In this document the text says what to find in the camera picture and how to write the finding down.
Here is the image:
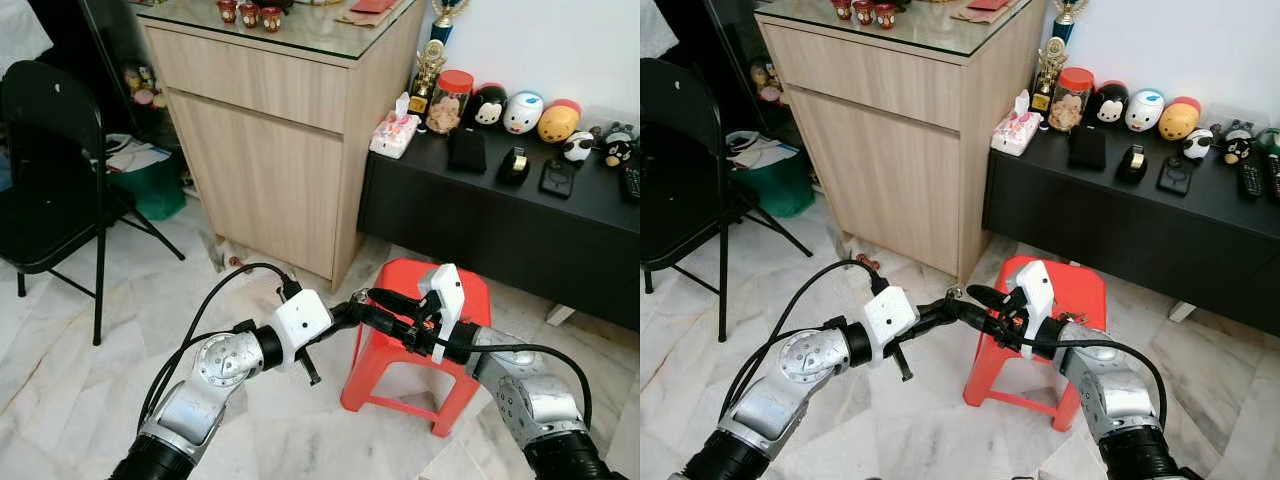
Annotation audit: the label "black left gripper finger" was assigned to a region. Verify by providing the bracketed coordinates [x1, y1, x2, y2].
[345, 302, 393, 337]
[935, 300, 986, 333]

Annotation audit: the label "red plastic stool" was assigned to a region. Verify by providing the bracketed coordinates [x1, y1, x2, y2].
[340, 258, 493, 438]
[963, 255, 1108, 433]

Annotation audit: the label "black low sideboard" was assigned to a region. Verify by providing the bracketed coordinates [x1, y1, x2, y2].
[982, 120, 1280, 337]
[357, 122, 641, 333]

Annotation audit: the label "light wooden cabinet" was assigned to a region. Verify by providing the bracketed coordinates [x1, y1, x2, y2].
[753, 0, 1049, 286]
[137, 0, 431, 291]

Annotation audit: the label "black wallet pouch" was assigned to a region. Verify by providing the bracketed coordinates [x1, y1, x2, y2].
[446, 128, 489, 175]
[1068, 125, 1110, 172]

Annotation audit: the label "pink tissue box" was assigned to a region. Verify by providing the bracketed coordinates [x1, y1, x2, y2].
[369, 93, 422, 160]
[991, 90, 1044, 157]

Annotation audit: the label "black tape dispenser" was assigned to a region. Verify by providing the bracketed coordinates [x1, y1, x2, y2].
[1117, 143, 1152, 185]
[497, 146, 533, 187]

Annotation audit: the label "green plastic bin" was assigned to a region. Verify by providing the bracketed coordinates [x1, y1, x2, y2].
[105, 135, 188, 221]
[725, 130, 813, 219]

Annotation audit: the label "red-lidded snack jar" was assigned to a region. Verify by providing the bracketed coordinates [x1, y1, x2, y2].
[1048, 67, 1097, 134]
[426, 70, 476, 136]

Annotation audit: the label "black square holder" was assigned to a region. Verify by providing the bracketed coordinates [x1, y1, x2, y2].
[539, 157, 579, 199]
[1158, 155, 1198, 197]

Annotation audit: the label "black mouse plush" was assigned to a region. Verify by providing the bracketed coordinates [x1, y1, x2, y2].
[1088, 82, 1130, 127]
[468, 84, 510, 129]

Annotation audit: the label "white and blue plush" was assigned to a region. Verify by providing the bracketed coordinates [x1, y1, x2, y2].
[503, 92, 547, 137]
[1124, 89, 1168, 134]

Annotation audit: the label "small gold trophy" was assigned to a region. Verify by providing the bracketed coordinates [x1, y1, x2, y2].
[408, 40, 449, 116]
[1030, 38, 1070, 114]

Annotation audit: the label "white papers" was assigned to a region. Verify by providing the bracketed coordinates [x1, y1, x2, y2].
[727, 132, 799, 171]
[105, 135, 173, 173]

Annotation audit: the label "yellow bear plush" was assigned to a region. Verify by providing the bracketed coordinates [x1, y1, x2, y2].
[537, 99, 583, 144]
[1158, 96, 1204, 142]

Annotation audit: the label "dark black and white plush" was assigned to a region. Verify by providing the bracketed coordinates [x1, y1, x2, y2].
[603, 122, 639, 168]
[1222, 120, 1260, 166]

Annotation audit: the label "small colourful figurine toys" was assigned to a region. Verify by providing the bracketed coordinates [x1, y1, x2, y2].
[122, 62, 169, 109]
[750, 60, 791, 106]

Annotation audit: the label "blue and gold trophy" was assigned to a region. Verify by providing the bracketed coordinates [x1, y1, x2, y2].
[430, 0, 472, 47]
[1050, 0, 1092, 46]

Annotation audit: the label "black folding chair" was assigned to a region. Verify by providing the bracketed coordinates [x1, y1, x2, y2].
[640, 57, 813, 343]
[0, 60, 186, 346]

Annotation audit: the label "black glass display cabinet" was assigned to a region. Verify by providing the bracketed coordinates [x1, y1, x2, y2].
[652, 0, 801, 171]
[28, 0, 191, 176]

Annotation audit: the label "white cloth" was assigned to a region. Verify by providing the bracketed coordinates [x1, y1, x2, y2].
[640, 0, 679, 59]
[0, 0, 53, 76]

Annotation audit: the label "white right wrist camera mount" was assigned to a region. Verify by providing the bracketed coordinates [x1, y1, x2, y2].
[1005, 260, 1057, 350]
[418, 263, 468, 363]

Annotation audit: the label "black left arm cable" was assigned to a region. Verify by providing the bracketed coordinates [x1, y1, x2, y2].
[140, 262, 303, 423]
[720, 257, 892, 421]

